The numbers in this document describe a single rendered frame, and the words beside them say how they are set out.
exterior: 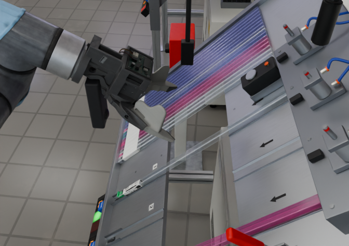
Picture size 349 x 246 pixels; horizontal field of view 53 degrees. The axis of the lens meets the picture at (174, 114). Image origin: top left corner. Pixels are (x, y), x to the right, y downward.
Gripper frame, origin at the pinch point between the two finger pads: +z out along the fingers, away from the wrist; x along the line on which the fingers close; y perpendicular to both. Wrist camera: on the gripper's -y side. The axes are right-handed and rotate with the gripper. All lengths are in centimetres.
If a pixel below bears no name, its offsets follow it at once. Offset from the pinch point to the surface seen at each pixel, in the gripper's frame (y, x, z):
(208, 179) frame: -55, 38, 47
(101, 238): -33.7, -10.6, 0.8
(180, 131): -67, 72, 41
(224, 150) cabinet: -27, 27, 34
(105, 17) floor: -124, 233, -7
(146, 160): -23.2, 6.9, 5.1
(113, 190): -33.9, 2.9, 1.5
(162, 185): -16.4, -4.0, 6.9
